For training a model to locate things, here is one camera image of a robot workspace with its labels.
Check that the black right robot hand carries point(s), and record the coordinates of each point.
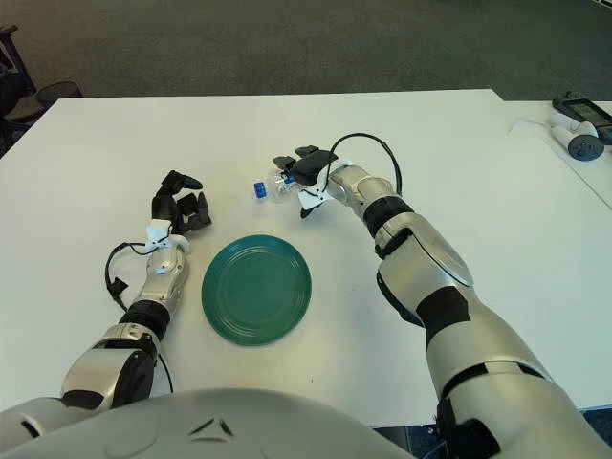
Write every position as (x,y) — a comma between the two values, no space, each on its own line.
(313,165)

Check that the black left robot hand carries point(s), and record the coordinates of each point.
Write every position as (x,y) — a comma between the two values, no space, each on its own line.
(162,208)

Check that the white grey handheld controller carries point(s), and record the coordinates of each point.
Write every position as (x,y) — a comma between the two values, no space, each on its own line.
(585,146)

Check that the black office chair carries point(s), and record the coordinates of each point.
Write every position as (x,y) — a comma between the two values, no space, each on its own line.
(19,72)

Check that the clear plastic bottle blue cap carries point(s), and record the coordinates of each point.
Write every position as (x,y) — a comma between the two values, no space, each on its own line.
(260,190)

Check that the silver robot torso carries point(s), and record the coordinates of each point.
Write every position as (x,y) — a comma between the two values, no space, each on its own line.
(215,430)

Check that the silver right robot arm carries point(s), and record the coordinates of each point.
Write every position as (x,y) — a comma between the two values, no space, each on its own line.
(430,248)

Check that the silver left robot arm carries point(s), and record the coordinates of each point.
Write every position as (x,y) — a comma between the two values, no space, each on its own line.
(162,268)

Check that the green round plate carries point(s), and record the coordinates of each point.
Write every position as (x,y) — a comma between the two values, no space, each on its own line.
(258,291)

